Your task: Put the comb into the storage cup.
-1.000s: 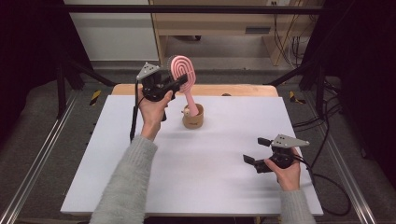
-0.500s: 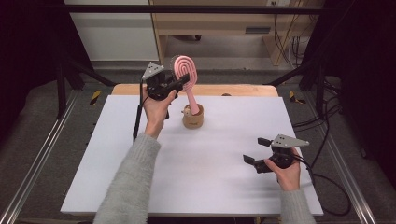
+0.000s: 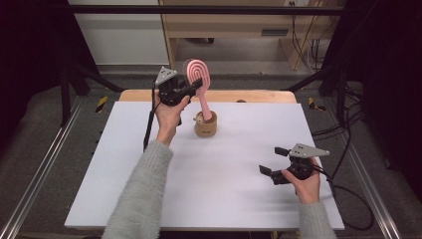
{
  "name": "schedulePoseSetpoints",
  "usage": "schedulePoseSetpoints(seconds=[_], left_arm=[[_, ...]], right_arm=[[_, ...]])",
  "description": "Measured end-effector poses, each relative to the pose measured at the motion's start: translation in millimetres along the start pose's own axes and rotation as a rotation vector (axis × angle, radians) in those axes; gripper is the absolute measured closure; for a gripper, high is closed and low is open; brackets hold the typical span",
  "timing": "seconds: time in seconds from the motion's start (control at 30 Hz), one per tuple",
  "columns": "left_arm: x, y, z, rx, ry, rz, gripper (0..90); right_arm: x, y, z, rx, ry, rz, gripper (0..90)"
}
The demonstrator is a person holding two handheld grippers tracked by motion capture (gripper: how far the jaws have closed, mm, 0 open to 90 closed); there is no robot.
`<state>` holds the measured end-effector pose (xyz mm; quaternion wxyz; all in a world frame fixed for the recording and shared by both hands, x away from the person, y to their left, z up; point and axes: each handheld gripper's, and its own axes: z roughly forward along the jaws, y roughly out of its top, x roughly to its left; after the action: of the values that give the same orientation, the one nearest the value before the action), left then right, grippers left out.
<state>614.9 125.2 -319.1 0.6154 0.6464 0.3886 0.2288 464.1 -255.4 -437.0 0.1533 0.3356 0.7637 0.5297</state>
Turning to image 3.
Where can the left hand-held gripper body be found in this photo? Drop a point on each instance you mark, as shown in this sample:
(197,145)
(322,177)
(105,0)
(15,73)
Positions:
(172,91)

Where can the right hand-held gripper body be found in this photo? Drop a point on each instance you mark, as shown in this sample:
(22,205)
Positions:
(300,167)

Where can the pink hairbrush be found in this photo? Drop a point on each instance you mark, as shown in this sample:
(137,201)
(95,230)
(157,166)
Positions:
(198,71)

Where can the brown wooden holder cup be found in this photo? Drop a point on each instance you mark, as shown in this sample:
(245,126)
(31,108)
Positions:
(206,129)

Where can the person's right hand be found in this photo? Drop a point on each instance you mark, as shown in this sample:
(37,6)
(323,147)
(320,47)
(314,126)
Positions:
(307,191)

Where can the person's left hand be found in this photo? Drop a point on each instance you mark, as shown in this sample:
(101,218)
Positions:
(167,118)

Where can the light wooden desk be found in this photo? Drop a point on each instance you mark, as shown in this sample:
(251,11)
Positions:
(232,28)

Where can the white cabinet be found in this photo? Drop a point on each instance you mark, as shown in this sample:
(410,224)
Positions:
(122,40)

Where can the black metal stand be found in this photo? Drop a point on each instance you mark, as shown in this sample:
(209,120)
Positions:
(65,99)
(340,96)

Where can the dark curtain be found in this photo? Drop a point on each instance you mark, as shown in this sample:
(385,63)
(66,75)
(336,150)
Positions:
(30,49)
(391,66)

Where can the silver metal rail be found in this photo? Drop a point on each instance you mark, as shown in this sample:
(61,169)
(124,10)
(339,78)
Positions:
(33,186)
(371,189)

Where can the black frame crossbar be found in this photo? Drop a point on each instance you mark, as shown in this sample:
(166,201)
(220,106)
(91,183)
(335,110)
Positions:
(232,9)

